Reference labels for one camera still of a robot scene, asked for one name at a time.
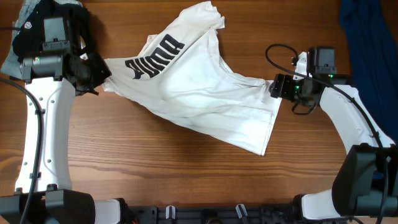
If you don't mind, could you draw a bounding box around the white Puma t-shirt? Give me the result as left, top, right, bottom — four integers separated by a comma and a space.
103, 1, 280, 155

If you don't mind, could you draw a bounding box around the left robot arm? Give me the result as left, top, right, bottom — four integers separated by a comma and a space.
1, 17, 123, 223

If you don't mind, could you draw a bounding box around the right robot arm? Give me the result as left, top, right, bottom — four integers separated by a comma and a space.
270, 46, 397, 223

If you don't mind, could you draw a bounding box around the black garment with logo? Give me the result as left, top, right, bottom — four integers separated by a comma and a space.
12, 1, 96, 63

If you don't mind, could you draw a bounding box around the light blue folded garment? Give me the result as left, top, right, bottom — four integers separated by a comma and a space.
1, 0, 83, 78

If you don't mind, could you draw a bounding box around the navy blue garment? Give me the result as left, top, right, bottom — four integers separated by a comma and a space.
340, 0, 397, 142

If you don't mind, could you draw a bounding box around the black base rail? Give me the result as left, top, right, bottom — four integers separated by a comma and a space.
129, 204, 294, 224

